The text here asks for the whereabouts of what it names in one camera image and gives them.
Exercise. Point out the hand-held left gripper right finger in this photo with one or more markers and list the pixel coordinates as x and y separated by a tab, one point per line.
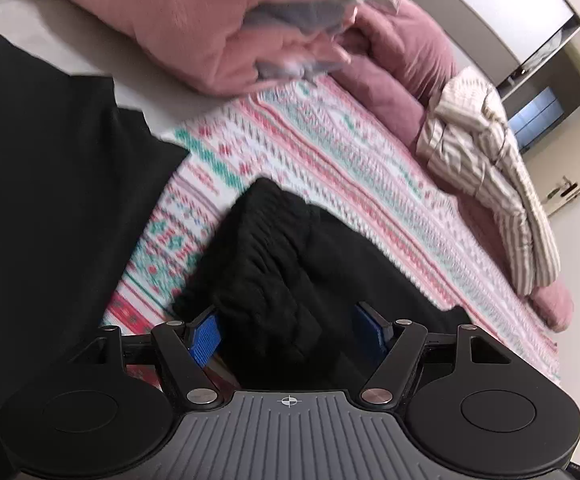
370	327

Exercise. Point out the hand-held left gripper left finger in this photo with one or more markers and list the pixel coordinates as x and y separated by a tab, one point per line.
205	337

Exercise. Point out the black pants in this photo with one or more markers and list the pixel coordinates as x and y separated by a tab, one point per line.
280	280

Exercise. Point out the patterned knit blanket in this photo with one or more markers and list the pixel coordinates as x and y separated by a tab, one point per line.
345	160

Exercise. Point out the beige striped shirt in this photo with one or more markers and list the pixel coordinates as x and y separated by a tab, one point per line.
470	135

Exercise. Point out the black garment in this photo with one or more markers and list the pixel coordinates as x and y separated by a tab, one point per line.
45	185

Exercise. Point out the mauve duvet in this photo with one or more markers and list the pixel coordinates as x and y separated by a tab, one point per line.
400	60

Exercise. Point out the blue screen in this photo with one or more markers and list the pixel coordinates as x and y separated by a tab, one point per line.
537	115

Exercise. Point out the white bed sheet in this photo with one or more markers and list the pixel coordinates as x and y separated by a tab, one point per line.
95	55

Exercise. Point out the pink duvet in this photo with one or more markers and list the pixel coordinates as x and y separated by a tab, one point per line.
170	20

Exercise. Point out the grey cloth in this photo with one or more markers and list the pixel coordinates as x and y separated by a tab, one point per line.
295	12

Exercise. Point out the white wardrobe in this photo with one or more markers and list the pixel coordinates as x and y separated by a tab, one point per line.
495	5

